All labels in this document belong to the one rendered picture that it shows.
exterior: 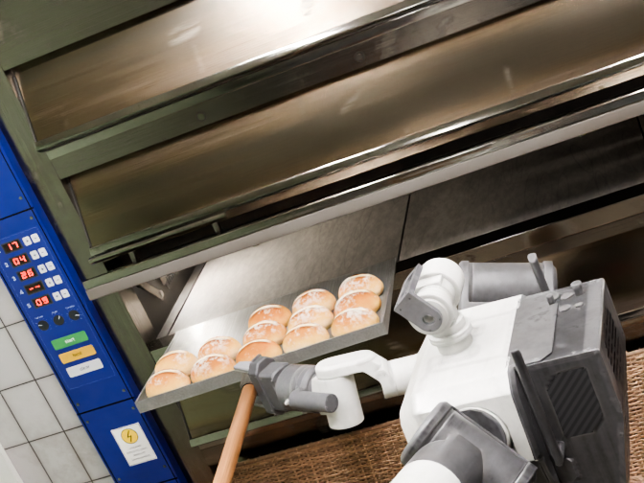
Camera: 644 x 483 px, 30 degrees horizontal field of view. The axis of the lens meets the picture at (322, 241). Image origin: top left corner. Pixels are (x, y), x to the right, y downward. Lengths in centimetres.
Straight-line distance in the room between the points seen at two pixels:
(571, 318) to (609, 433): 16
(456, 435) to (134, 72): 130
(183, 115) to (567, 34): 80
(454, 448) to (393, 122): 112
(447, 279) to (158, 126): 106
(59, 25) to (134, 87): 20
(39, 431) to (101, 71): 93
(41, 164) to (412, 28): 86
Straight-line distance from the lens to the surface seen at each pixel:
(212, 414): 284
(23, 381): 295
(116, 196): 266
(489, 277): 187
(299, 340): 240
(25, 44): 261
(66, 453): 303
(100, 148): 263
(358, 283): 251
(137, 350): 281
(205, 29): 249
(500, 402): 159
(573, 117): 232
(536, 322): 169
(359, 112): 248
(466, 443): 150
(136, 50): 255
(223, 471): 209
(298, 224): 242
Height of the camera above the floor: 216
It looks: 19 degrees down
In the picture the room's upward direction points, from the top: 24 degrees counter-clockwise
